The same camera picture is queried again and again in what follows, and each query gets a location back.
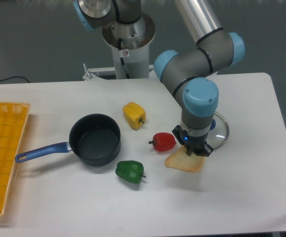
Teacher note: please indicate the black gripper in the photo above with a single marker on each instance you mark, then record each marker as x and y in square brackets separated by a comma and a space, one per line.
[192, 143]

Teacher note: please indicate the triangle toast bread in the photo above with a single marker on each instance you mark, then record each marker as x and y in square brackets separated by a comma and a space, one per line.
[180, 160]

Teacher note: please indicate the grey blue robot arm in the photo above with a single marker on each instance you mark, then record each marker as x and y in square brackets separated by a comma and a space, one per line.
[186, 77]

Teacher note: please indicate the glass pot lid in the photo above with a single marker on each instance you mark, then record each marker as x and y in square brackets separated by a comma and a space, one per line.
[219, 132]

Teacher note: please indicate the red bell pepper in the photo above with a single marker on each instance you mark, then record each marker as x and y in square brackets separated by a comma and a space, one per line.
[163, 141]

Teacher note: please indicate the green bell pepper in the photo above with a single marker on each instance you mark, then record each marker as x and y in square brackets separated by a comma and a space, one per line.
[130, 170]

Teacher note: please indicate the yellow bell pepper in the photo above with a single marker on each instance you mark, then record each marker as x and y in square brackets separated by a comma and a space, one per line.
[134, 114]

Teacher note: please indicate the yellow woven basket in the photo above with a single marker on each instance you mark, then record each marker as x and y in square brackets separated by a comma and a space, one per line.
[13, 119]

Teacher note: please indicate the dark pot blue handle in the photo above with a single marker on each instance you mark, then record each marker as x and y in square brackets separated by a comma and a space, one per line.
[94, 138]

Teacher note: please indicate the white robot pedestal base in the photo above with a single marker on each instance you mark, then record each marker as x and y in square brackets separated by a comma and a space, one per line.
[129, 33]

